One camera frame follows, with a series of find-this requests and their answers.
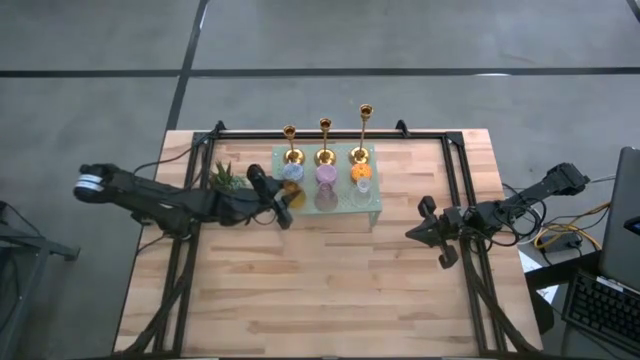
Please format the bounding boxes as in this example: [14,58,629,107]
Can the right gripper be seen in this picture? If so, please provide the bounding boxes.
[405,195,471,270]

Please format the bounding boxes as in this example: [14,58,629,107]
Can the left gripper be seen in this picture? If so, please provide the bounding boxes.
[219,163,297,232]

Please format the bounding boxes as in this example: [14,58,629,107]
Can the amber glass candle holder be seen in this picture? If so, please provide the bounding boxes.
[282,182,308,211]

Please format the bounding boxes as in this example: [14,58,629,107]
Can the blue-green leaf candle tin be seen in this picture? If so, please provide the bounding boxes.
[281,163,305,184]

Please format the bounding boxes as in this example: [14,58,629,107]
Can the pink ribbed glass candle holder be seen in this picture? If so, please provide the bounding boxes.
[313,183,340,213]

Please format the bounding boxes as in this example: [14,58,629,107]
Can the short brass candlestick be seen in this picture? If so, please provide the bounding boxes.
[282,124,306,166]

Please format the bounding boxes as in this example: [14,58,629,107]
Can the pink patterned candle tin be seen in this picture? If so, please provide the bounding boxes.
[315,164,339,186]

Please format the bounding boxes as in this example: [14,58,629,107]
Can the medium brass candlestick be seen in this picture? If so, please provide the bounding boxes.
[313,117,338,168]

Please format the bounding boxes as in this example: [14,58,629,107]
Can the clear ribbed glass candle holder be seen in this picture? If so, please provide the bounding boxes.
[349,177,375,209]

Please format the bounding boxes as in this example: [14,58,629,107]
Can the tall brass candlestick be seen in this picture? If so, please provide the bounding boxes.
[348,103,375,166]

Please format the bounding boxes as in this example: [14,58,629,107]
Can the green perforated metal shelf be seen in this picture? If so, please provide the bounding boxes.
[271,143,384,232]

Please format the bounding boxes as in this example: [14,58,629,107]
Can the green succulent plant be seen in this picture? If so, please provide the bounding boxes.
[208,159,249,194]

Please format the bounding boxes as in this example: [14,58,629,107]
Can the grey power adapter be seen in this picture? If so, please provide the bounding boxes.
[542,232,584,251]

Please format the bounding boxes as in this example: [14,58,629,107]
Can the black keyboard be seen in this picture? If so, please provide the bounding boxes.
[561,268,640,355]

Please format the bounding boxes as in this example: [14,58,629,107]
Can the grey metal stand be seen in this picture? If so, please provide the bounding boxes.
[0,199,81,360]

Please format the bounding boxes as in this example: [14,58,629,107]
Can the black metal table frame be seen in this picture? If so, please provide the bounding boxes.
[127,130,536,359]

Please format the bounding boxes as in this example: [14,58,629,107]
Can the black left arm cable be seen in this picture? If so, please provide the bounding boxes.
[130,130,217,176]

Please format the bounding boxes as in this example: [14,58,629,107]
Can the yellow cables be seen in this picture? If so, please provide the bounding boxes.
[533,223,602,251]

